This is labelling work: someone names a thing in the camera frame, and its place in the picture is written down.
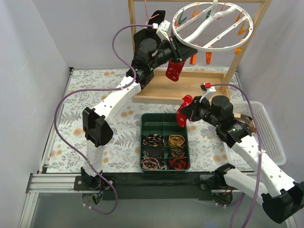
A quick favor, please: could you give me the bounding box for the black white patterned rolled tie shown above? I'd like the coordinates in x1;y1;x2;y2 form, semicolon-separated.
142;134;164;147

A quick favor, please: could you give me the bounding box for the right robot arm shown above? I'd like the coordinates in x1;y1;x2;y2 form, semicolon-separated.
177;95;304;224

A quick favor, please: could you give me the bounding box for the floral tablecloth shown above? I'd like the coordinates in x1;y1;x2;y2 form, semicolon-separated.
46;69;228;173

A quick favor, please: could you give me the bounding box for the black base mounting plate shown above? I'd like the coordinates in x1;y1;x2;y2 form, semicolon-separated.
74;172;243;201

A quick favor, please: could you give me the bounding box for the black gold paisley rolled tie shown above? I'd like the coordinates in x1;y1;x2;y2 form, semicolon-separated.
168;146;185;158

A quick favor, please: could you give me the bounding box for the teal clothes clip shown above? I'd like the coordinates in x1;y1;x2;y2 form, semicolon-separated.
177;12;187;26

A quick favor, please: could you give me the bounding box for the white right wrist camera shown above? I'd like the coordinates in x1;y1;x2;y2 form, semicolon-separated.
200;82;216;101

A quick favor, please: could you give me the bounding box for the yellow-orange clothes clip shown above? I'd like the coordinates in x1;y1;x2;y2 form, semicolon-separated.
234;46;242;55

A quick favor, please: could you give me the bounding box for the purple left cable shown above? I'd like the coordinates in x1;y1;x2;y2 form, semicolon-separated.
54;23;159;215

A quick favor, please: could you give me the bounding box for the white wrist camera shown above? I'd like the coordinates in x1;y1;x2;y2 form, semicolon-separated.
156;20;171;42
200;82;216;101

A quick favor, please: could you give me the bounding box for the black orange rolled tie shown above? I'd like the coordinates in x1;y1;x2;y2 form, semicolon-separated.
168;157;190;170

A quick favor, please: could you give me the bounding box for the wooden rack post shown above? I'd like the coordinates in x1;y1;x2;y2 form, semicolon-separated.
223;0;272;84
128;0;136;52

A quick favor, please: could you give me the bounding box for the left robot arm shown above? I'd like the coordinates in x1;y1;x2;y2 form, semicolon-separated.
81;32;197;190

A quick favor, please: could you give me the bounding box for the aluminium frame rail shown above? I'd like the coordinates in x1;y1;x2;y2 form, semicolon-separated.
19;174;86;228

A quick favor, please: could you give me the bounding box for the brown beige striped sock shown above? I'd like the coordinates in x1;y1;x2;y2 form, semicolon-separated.
234;113;257;133

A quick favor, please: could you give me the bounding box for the left wooden rack post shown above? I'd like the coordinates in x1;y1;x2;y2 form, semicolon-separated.
128;0;136;52

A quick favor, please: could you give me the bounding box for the red christmas sock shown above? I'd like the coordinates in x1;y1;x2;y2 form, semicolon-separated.
165;60;186;82
176;95;193;128

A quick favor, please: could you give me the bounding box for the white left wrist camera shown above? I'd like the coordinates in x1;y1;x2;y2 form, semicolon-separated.
156;20;171;42

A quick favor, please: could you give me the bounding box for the orange clothes clip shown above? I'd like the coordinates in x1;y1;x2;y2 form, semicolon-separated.
190;53;197;65

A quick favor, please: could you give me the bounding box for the black hanging garment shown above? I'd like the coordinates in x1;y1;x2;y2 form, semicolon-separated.
132;10;166;64

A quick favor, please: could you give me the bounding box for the white round clip hanger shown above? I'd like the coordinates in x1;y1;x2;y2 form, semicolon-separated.
172;0;254;52

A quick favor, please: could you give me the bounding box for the white plastic basket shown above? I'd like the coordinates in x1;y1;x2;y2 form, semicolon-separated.
224;101;286;171

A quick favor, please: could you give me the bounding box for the purple cable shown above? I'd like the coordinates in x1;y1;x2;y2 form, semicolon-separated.
54;23;159;215
229;83;262;228

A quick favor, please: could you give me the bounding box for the green divided organizer box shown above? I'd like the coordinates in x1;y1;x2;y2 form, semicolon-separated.
139;113;190;173

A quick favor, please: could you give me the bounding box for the yellow rolled tie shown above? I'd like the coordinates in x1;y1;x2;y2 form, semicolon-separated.
167;134;185;147

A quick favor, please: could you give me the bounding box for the wooden tray base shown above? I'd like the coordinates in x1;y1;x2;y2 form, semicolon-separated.
133;69;226;105

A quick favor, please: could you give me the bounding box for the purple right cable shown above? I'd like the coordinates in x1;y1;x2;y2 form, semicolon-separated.
229;83;262;228

